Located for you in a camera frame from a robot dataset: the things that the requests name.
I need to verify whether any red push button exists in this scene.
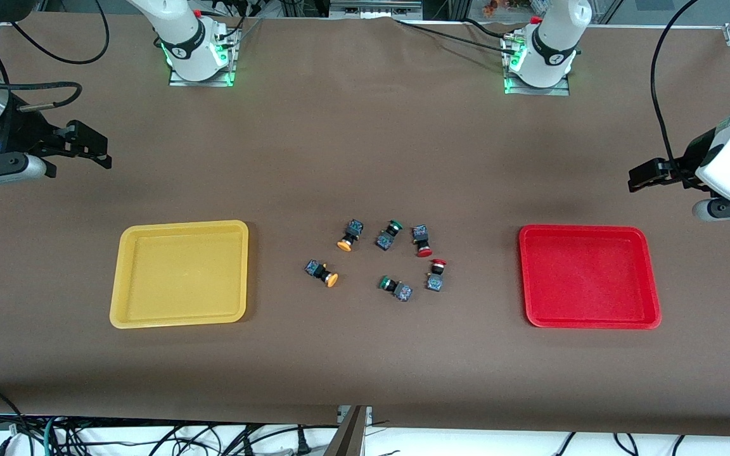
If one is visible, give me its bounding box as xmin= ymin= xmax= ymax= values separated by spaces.
xmin=411 ymin=224 xmax=433 ymax=258
xmin=426 ymin=258 xmax=447 ymax=293

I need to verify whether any yellow push button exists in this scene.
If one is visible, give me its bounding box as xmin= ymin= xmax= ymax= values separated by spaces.
xmin=304 ymin=259 xmax=339 ymax=288
xmin=337 ymin=219 xmax=366 ymax=252

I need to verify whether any red plastic tray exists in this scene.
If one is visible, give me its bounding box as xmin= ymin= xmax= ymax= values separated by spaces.
xmin=518 ymin=225 xmax=662 ymax=330

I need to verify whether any yellow plastic tray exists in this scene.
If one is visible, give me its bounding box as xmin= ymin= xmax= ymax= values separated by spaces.
xmin=109 ymin=220 xmax=250 ymax=330

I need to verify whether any green push button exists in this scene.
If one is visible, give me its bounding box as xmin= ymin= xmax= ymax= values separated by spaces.
xmin=375 ymin=219 xmax=404 ymax=251
xmin=378 ymin=275 xmax=414 ymax=303

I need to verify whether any brown table cover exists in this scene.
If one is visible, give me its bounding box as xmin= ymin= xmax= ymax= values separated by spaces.
xmin=0 ymin=13 xmax=730 ymax=438

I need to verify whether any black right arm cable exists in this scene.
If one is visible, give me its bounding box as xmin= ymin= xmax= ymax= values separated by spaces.
xmin=0 ymin=0 xmax=111 ymax=112

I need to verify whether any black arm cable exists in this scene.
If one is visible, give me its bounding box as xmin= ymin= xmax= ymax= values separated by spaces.
xmin=650 ymin=0 xmax=701 ymax=184
xmin=0 ymin=0 xmax=111 ymax=112

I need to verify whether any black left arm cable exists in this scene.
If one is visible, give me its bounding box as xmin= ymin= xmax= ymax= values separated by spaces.
xmin=650 ymin=0 xmax=701 ymax=184

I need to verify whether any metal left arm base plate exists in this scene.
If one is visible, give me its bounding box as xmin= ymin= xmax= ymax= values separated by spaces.
xmin=502 ymin=35 xmax=570 ymax=97

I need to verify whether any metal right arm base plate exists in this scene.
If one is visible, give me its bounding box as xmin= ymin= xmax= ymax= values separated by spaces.
xmin=169 ymin=28 xmax=240 ymax=87

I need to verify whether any long black table cable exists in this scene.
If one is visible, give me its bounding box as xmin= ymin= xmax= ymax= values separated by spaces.
xmin=394 ymin=18 xmax=518 ymax=51

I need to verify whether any teal cable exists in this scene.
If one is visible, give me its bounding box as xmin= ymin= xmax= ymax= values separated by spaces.
xmin=44 ymin=415 xmax=61 ymax=456

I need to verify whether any aluminium frame profile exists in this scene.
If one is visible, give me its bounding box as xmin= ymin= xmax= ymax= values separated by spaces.
xmin=329 ymin=0 xmax=424 ymax=20

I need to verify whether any white mounting bracket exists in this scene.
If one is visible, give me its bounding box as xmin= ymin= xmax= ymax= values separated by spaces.
xmin=338 ymin=405 xmax=373 ymax=426

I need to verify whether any grey metal post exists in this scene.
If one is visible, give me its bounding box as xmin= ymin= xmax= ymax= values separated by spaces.
xmin=324 ymin=405 xmax=369 ymax=456

